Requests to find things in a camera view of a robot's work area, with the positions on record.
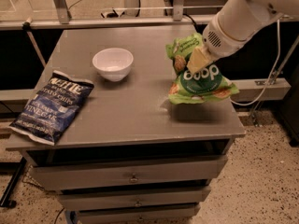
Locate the white bowl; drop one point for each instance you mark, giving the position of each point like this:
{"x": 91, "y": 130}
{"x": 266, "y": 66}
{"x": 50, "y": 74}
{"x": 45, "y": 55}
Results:
{"x": 113, "y": 64}

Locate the grey metal rail frame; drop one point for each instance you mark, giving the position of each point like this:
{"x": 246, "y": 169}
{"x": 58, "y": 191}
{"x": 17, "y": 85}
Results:
{"x": 68, "y": 14}

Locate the top grey drawer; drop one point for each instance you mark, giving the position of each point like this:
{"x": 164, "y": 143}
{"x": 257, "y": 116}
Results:
{"x": 122, "y": 173}

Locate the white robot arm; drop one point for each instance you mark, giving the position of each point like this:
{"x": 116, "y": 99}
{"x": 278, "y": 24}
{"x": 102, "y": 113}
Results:
{"x": 285, "y": 7}

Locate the bottom grey drawer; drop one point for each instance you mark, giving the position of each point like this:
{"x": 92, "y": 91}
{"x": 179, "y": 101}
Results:
{"x": 138, "y": 214}

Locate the grey drawer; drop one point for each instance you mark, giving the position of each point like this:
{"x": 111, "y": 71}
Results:
{"x": 134, "y": 198}
{"x": 138, "y": 214}
{"x": 122, "y": 173}

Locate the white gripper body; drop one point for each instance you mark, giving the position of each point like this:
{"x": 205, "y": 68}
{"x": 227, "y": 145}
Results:
{"x": 217, "y": 42}

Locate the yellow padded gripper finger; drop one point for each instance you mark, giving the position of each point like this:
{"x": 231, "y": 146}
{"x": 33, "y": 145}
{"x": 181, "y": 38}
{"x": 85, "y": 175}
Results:
{"x": 201, "y": 57}

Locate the blue kettle chips bag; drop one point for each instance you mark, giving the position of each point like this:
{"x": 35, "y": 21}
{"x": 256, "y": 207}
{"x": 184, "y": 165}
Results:
{"x": 45, "y": 117}

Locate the grey drawer cabinet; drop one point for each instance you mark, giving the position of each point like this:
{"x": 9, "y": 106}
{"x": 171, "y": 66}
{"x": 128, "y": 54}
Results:
{"x": 132, "y": 119}

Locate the middle grey drawer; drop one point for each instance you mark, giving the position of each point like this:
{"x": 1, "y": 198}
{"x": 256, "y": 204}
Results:
{"x": 134, "y": 198}

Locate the black floor stand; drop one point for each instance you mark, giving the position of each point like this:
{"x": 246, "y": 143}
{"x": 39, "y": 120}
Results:
{"x": 15, "y": 169}

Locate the green rice chip bag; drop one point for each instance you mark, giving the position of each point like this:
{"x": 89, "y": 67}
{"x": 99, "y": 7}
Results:
{"x": 208, "y": 85}

